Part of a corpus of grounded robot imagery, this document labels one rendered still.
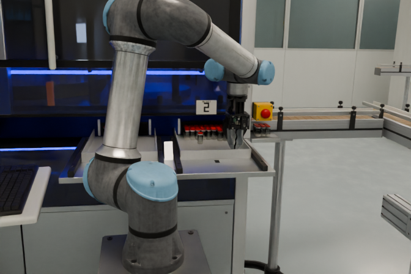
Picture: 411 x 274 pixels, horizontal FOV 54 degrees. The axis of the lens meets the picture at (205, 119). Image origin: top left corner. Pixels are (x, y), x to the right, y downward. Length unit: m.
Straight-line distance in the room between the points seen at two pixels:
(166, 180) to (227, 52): 0.37
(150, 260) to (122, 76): 0.43
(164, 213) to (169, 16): 0.44
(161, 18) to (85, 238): 1.19
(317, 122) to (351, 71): 5.18
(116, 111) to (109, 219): 0.89
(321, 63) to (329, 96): 0.57
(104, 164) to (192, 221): 0.90
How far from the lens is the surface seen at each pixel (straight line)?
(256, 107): 1.72
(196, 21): 0.95
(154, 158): 1.44
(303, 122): 1.92
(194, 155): 1.44
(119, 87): 1.00
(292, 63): 6.66
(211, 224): 1.86
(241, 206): 1.85
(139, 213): 0.94
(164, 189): 0.91
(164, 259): 0.97
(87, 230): 1.85
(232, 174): 1.34
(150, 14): 0.94
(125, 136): 1.00
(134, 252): 0.99
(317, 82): 6.87
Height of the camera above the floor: 1.34
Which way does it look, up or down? 13 degrees down
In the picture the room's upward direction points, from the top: 1 degrees clockwise
